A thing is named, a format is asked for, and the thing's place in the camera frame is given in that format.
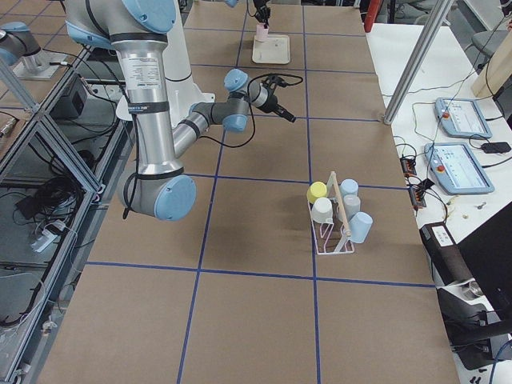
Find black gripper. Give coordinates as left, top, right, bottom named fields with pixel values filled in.
left=253, top=0, right=271, bottom=29
left=261, top=94, right=296, bottom=122

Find pink cup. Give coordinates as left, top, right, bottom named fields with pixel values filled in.
left=255, top=23, right=269, bottom=42

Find yellow cup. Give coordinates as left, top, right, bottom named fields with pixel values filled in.
left=306, top=182, right=327, bottom=204

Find light blue cup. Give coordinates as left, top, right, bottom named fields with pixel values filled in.
left=339, top=178, right=359, bottom=197

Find cream white cup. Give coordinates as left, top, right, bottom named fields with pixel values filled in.
left=311, top=197, right=333, bottom=224

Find grey plastic cup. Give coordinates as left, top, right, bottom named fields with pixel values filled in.
left=343, top=194, right=361, bottom=219

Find cream rabbit tray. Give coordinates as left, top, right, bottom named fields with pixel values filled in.
left=251, top=34, right=291, bottom=65

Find red cylinder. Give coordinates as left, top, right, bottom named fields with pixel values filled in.
left=363, top=0, right=382, bottom=33

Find far teach pendant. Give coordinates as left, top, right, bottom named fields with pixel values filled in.
left=434, top=98, right=492, bottom=139

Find teach pendant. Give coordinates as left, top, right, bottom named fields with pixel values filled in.
left=434, top=98, right=492, bottom=139
left=424, top=142, right=494, bottom=195

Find near teach pendant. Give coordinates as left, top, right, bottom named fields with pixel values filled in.
left=424, top=142, right=494, bottom=195

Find black monitor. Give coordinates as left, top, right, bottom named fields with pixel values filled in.
left=458, top=205, right=512, bottom=319

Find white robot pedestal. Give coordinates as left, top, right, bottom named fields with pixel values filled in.
left=116, top=0, right=217, bottom=121

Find white wire cup rack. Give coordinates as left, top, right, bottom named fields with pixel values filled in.
left=307, top=170, right=355, bottom=256

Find aluminium frame post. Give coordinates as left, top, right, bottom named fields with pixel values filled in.
left=383, top=0, right=454, bottom=125

